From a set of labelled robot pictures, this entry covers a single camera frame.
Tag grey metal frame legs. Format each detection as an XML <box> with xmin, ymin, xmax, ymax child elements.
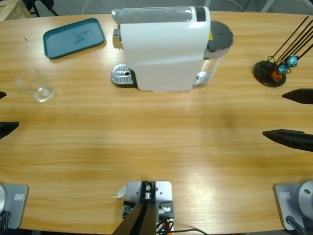
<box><xmin>260</xmin><ymin>0</ymin><xmax>276</xmax><ymax>13</ymax></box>

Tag white block with dark post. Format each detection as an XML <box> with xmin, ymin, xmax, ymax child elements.
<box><xmin>112</xmin><ymin>180</ymin><xmax>176</xmax><ymax>235</ymax></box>

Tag black chair legs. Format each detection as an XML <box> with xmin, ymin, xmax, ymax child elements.
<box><xmin>24</xmin><ymin>0</ymin><xmax>59</xmax><ymax>18</ymax></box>

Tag white coffee machine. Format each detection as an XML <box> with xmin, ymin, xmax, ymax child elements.
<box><xmin>111</xmin><ymin>6</ymin><xmax>217</xmax><ymax>93</ymax></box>

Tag grey coffee machine lever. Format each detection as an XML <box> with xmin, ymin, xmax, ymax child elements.
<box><xmin>111</xmin><ymin>6</ymin><xmax>194</xmax><ymax>24</ymax></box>

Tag orange cable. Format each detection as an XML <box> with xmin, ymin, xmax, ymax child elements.
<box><xmin>156</xmin><ymin>219</ymin><xmax>172</xmax><ymax>232</ymax></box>

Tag black capsule holder with rods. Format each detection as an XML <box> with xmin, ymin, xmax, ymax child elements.
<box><xmin>253</xmin><ymin>16</ymin><xmax>313</xmax><ymax>88</ymax></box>

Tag white cable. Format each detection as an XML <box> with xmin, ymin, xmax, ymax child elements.
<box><xmin>82</xmin><ymin>0</ymin><xmax>113</xmax><ymax>15</ymax></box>

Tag white paper tag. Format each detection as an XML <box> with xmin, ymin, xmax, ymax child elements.
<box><xmin>112</xmin><ymin>185</ymin><xmax>127</xmax><ymax>199</ymax></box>

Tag clear water tank black lid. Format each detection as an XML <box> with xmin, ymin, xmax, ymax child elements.
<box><xmin>199</xmin><ymin>20</ymin><xmax>234</xmax><ymax>74</ymax></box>

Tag clear drinking glass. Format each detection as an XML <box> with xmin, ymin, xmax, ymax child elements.
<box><xmin>14</xmin><ymin>69</ymin><xmax>57</xmax><ymax>103</ymax></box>

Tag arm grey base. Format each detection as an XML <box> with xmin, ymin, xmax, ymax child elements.
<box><xmin>0</xmin><ymin>184</ymin><xmax>30</xmax><ymax>230</ymax></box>
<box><xmin>273</xmin><ymin>180</ymin><xmax>313</xmax><ymax>231</ymax></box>

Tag thin black cable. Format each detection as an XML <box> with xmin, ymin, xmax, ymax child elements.
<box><xmin>171</xmin><ymin>228</ymin><xmax>208</xmax><ymax>235</ymax></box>

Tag teal plastic tray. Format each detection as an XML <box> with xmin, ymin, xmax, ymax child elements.
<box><xmin>43</xmin><ymin>18</ymin><xmax>106</xmax><ymax>60</ymax></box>

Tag base black cable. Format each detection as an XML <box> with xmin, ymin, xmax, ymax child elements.
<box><xmin>0</xmin><ymin>210</ymin><xmax>12</xmax><ymax>231</ymax></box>
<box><xmin>285</xmin><ymin>215</ymin><xmax>308</xmax><ymax>235</ymax></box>

